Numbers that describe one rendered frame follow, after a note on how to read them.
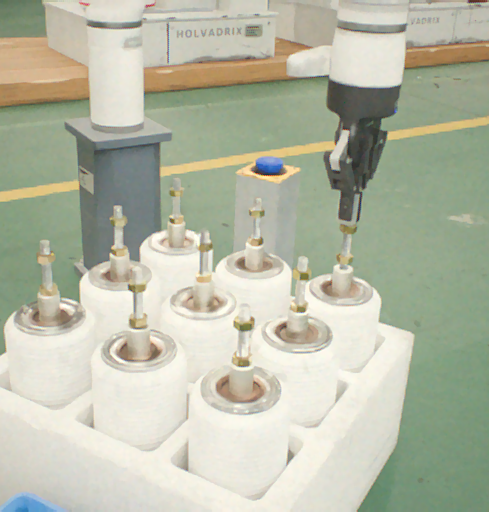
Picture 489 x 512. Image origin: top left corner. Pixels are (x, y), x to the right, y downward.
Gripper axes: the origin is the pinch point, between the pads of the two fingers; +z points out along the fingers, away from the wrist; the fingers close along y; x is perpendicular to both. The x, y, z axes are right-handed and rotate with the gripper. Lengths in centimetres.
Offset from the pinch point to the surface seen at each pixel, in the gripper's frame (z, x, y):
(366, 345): 16.0, -4.5, -1.5
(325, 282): 10.5, 2.2, 0.4
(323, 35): 22, 114, 245
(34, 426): 18.3, 19.0, -31.4
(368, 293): 10.5, -3.2, 0.7
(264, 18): 12, 124, 206
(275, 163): 2.9, 17.9, 16.1
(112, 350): 10.4, 13.5, -25.5
